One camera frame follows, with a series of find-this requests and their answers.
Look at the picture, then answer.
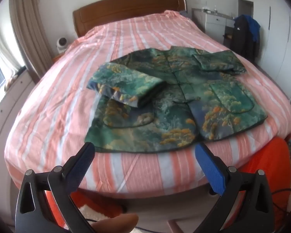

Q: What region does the white wardrobe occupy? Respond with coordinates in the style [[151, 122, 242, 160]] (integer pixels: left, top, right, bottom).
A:
[[237, 0, 291, 107]]

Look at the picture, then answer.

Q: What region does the black cable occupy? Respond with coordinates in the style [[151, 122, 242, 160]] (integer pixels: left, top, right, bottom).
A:
[[272, 187, 291, 215]]

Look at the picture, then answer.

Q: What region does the white window bench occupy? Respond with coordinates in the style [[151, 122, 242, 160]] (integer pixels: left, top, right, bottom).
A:
[[0, 68, 38, 175]]

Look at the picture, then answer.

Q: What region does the person's left hand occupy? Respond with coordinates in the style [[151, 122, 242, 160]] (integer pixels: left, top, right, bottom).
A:
[[92, 214, 139, 233]]

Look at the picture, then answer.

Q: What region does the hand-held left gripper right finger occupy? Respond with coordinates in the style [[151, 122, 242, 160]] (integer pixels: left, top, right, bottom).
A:
[[193, 143, 275, 233]]

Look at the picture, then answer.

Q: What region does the wooden headboard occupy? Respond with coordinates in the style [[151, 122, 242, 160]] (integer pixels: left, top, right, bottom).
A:
[[73, 0, 188, 38]]

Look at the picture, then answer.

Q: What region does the beige curtain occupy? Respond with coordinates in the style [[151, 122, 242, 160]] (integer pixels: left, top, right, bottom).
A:
[[9, 0, 54, 83]]

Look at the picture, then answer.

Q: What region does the green printed jacket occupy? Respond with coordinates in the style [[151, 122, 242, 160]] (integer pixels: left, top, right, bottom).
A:
[[84, 47, 268, 154]]

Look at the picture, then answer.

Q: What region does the blue cloth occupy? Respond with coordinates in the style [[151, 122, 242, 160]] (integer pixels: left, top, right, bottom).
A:
[[245, 16, 261, 42]]

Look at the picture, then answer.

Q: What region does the white round appliance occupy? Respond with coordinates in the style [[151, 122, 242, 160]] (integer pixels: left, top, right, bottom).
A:
[[56, 37, 69, 54]]

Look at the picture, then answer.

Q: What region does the pink striped bed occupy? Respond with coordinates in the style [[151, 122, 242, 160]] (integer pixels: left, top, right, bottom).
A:
[[4, 10, 291, 195]]

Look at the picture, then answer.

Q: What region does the white drawer cabinet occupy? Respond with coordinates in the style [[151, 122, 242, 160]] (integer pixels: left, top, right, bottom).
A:
[[191, 6, 236, 46]]

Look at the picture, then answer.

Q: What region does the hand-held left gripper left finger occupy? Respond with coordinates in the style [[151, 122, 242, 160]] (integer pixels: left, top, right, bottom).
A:
[[15, 142, 96, 233]]

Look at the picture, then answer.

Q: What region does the white sheer curtain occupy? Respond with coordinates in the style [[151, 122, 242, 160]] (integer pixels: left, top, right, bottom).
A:
[[0, 17, 27, 74]]

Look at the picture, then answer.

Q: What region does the dark jacket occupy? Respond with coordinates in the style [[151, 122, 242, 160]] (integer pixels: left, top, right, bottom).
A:
[[230, 15, 260, 59]]

